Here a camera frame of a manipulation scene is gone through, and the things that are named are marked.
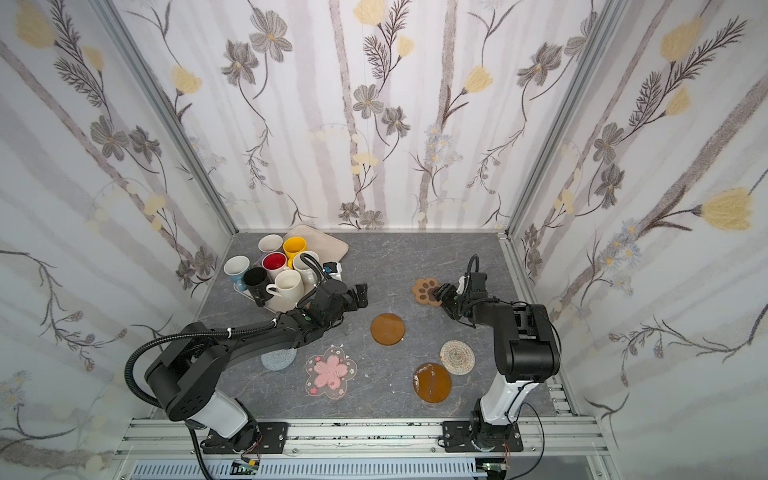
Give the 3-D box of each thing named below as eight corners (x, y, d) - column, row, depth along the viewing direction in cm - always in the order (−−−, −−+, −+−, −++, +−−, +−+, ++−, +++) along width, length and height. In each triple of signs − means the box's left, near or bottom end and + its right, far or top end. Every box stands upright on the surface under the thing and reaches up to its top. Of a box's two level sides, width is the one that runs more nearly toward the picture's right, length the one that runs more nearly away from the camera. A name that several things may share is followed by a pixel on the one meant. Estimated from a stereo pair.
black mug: (257, 309, 98) (248, 296, 92) (250, 286, 104) (241, 271, 98) (277, 301, 101) (269, 287, 94) (268, 278, 107) (261, 264, 100)
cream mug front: (272, 311, 99) (263, 296, 92) (280, 285, 106) (272, 269, 99) (302, 311, 99) (296, 296, 92) (308, 285, 106) (302, 269, 99)
